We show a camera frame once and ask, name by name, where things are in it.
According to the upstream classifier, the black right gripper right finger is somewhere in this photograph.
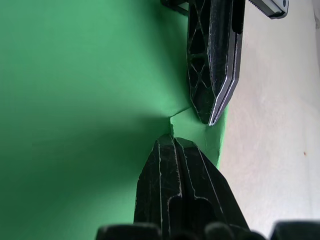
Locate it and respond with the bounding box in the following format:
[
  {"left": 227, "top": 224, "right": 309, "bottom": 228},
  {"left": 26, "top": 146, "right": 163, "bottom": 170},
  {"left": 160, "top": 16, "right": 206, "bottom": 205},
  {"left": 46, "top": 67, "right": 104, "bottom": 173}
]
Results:
[{"left": 167, "top": 136, "right": 251, "bottom": 236}]

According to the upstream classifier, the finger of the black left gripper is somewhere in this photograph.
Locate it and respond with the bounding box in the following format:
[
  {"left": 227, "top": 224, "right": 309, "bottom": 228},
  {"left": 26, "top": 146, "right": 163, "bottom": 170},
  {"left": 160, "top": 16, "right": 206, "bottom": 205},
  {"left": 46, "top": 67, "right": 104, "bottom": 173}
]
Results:
[
  {"left": 186, "top": 0, "right": 236, "bottom": 125},
  {"left": 209, "top": 0, "right": 245, "bottom": 126}
]

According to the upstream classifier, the green paper sheet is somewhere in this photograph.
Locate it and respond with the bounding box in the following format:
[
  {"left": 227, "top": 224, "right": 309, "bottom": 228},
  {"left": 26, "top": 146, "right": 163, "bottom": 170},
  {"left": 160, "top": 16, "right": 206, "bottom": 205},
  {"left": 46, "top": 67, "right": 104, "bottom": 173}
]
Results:
[{"left": 0, "top": 0, "right": 230, "bottom": 240}]

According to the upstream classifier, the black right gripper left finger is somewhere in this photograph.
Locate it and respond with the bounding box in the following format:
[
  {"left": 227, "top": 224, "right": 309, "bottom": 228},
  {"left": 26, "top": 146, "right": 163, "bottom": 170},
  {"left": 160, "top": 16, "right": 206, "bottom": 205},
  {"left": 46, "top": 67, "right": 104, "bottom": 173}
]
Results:
[{"left": 133, "top": 133, "right": 182, "bottom": 229}]

